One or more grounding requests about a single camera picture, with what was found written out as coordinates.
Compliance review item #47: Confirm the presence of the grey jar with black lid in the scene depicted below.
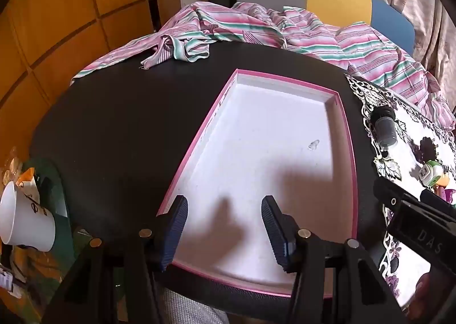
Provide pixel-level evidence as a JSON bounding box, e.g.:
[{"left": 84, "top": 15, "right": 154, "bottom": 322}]
[{"left": 370, "top": 106, "right": 397, "bottom": 149}]

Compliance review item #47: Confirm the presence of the magenta plastic cup mould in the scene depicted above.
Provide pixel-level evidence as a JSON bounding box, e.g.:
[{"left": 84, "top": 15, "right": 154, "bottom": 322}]
[{"left": 436, "top": 186, "right": 455, "bottom": 204}]

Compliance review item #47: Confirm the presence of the pink green striped cloth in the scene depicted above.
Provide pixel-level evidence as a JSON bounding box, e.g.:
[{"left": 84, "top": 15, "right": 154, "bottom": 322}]
[{"left": 72, "top": 2, "right": 455, "bottom": 130}]

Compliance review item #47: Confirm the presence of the white floral embroidered cloth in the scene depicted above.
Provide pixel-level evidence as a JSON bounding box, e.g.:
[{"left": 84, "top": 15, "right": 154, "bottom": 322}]
[{"left": 345, "top": 74, "right": 455, "bottom": 307}]

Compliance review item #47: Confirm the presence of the wooden cabinet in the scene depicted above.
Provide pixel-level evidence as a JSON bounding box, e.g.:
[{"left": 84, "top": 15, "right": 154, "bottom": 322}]
[{"left": 0, "top": 0, "right": 182, "bottom": 122}]

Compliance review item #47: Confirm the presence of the white green plug device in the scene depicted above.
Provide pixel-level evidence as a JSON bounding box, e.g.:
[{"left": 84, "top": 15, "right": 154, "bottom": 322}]
[{"left": 418, "top": 160, "right": 444, "bottom": 188}]

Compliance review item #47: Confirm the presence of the person's right hand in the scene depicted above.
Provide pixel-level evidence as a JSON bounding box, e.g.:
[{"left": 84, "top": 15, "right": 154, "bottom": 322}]
[{"left": 406, "top": 272, "right": 432, "bottom": 323}]

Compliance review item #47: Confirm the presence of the pink-rimmed white tray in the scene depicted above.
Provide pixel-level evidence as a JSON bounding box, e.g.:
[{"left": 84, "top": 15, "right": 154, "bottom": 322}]
[{"left": 160, "top": 70, "right": 358, "bottom": 297}]

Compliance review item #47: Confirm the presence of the white paper cup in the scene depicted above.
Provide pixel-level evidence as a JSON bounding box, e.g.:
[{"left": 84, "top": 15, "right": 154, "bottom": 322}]
[{"left": 0, "top": 181, "right": 56, "bottom": 252}]

